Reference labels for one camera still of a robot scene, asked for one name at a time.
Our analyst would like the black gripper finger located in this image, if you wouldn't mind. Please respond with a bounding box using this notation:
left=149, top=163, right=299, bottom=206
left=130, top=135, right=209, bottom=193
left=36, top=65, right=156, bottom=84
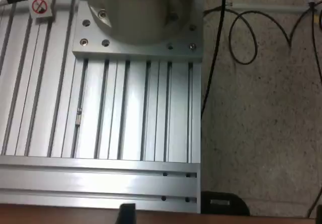
left=117, top=203, right=137, bottom=224

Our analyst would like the aluminium slotted robot stand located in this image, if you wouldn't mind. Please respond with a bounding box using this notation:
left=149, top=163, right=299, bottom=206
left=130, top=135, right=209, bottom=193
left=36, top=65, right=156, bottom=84
left=0, top=0, right=204, bottom=213

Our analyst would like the small metal slot nut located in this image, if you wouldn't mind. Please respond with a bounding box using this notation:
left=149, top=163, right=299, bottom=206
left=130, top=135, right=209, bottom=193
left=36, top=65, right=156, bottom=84
left=75, top=107, right=83, bottom=127

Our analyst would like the aluminium robot mounting plate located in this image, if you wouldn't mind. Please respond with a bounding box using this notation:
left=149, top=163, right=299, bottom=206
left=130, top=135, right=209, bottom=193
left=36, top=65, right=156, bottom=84
left=72, top=1, right=204, bottom=58

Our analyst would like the white warning tag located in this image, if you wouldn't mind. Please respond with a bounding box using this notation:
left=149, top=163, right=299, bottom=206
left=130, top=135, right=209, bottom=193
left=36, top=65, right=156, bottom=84
left=28, top=0, right=52, bottom=25

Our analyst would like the black floor bracket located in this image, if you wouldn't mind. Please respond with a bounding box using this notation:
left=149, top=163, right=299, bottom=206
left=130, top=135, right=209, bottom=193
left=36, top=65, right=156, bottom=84
left=201, top=191, right=251, bottom=216

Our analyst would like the thin black floor cable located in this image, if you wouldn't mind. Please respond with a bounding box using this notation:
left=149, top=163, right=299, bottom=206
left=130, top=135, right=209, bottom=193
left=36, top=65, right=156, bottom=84
left=306, top=183, right=322, bottom=218

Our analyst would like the black hanging cable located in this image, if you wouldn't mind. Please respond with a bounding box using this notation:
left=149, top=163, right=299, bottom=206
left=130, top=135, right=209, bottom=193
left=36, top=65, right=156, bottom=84
left=200, top=0, right=228, bottom=120

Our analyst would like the black looped floor cable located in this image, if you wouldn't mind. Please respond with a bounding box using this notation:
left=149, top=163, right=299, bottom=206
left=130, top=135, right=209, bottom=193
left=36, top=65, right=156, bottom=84
left=203, top=4, right=322, bottom=65

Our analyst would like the white cable conduit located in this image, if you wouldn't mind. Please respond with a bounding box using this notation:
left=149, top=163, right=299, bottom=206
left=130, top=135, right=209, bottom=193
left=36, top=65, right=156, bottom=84
left=226, top=2, right=322, bottom=15

